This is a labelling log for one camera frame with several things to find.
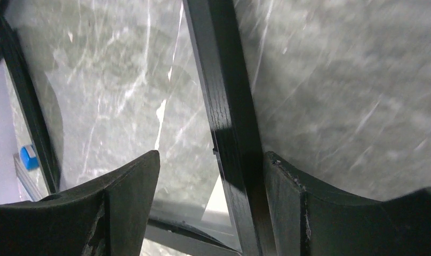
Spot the white mat backing board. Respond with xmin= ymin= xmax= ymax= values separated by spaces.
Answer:
xmin=201 ymin=176 xmax=232 ymax=227

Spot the blue small object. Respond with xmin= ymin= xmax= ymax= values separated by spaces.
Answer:
xmin=19 ymin=145 xmax=39 ymax=171

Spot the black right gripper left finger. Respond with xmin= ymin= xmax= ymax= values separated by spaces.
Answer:
xmin=0 ymin=150 xmax=160 ymax=255

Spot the black picture frame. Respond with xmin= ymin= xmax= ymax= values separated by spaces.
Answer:
xmin=0 ymin=1 xmax=276 ymax=255

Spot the aluminium table rail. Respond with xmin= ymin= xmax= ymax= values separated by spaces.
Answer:
xmin=13 ymin=154 xmax=49 ymax=202

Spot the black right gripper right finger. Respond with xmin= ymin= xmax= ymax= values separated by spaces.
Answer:
xmin=264 ymin=151 xmax=431 ymax=255

